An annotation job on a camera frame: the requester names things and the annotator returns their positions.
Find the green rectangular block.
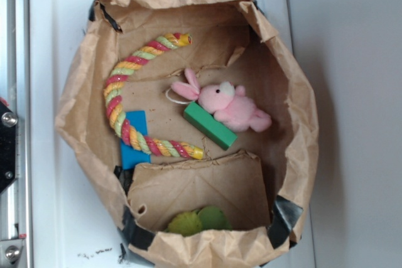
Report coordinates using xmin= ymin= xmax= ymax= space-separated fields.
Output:
xmin=183 ymin=102 xmax=237 ymax=151

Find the multicolored twisted rope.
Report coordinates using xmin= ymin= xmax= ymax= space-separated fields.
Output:
xmin=103 ymin=32 xmax=204 ymax=160

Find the brown paper bag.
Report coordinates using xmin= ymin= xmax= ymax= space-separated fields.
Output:
xmin=55 ymin=0 xmax=318 ymax=267

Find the pink plush bunny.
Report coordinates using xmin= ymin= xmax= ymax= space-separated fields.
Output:
xmin=171 ymin=68 xmax=272 ymax=132

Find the blue rectangular block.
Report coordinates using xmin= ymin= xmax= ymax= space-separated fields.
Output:
xmin=120 ymin=110 xmax=151 ymax=170

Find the green plush toy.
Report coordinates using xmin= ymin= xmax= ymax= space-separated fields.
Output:
xmin=165 ymin=205 xmax=232 ymax=237

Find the white plastic tray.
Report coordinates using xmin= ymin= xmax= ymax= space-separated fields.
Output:
xmin=28 ymin=0 xmax=317 ymax=268

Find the black metal bracket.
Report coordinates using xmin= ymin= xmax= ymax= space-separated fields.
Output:
xmin=0 ymin=98 xmax=18 ymax=193

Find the aluminium frame rail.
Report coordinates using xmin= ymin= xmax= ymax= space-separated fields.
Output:
xmin=1 ymin=0 xmax=34 ymax=267

